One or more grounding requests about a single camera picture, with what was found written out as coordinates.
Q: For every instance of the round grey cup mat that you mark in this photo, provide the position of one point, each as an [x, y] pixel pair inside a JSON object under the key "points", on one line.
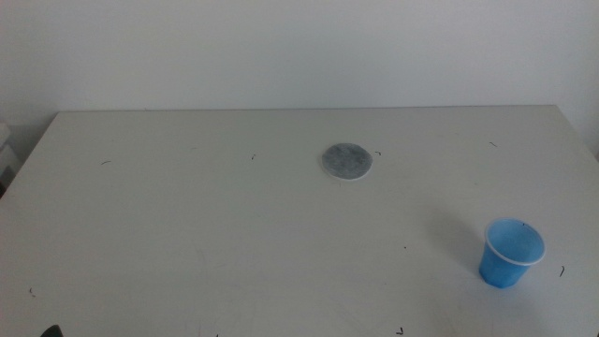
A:
{"points": [[346, 160]]}

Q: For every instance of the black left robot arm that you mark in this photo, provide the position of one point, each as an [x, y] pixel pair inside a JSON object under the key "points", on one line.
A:
{"points": [[51, 332]]}

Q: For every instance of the blue plastic cup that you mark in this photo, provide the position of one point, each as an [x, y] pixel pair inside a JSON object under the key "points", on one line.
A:
{"points": [[507, 262]]}

